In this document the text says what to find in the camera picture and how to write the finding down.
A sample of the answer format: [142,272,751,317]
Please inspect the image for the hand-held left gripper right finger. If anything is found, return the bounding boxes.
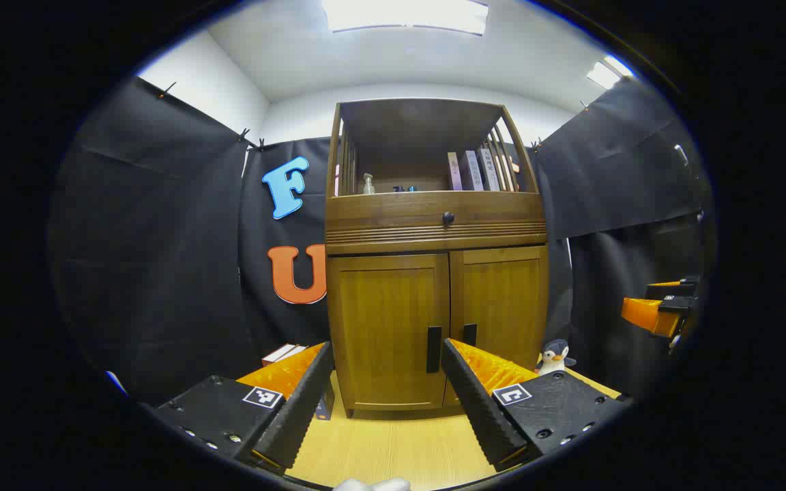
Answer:
[439,338,634,473]

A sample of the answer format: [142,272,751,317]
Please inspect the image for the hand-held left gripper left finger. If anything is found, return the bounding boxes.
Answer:
[153,341,336,473]

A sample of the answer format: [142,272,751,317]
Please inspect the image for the wooden cabinet door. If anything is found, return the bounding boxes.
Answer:
[328,254,450,412]
[444,247,548,406]

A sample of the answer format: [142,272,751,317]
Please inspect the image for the wooden double-door shoe cabinet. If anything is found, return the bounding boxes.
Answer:
[325,99,549,418]

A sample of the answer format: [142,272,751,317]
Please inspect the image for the wooden cabinet drawer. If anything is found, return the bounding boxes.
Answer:
[325,192,547,246]

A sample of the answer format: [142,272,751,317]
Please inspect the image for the penguin plush toy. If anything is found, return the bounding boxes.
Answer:
[536,339,577,376]

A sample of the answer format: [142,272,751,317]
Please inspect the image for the black backdrop cloth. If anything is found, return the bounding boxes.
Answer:
[48,75,714,403]

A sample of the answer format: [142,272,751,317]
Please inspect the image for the small ceiling light panel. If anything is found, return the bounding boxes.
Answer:
[587,55,636,89]

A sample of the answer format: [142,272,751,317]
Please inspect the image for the lilac book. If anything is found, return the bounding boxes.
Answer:
[461,150,484,191]

